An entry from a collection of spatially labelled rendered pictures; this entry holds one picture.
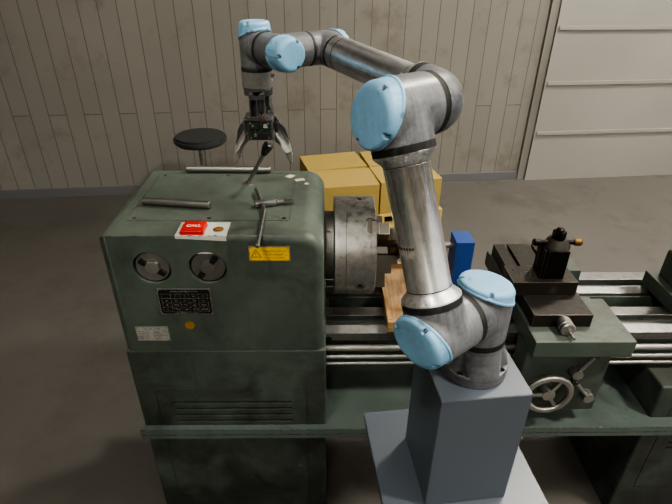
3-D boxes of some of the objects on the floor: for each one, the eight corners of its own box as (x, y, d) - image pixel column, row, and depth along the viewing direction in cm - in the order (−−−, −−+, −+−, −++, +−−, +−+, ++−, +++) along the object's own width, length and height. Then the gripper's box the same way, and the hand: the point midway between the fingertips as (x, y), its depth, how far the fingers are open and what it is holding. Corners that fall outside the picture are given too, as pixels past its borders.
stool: (255, 204, 440) (248, 123, 404) (235, 242, 383) (226, 151, 346) (182, 201, 445) (169, 120, 408) (152, 238, 387) (134, 148, 351)
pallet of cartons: (417, 187, 476) (421, 147, 456) (444, 229, 403) (451, 184, 384) (297, 192, 464) (296, 150, 444) (303, 236, 392) (302, 189, 372)
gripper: (214, 93, 120) (222, 171, 130) (297, 93, 121) (299, 172, 131) (220, 84, 128) (228, 160, 138) (299, 85, 128) (301, 160, 138)
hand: (264, 162), depth 137 cm, fingers open, 14 cm apart
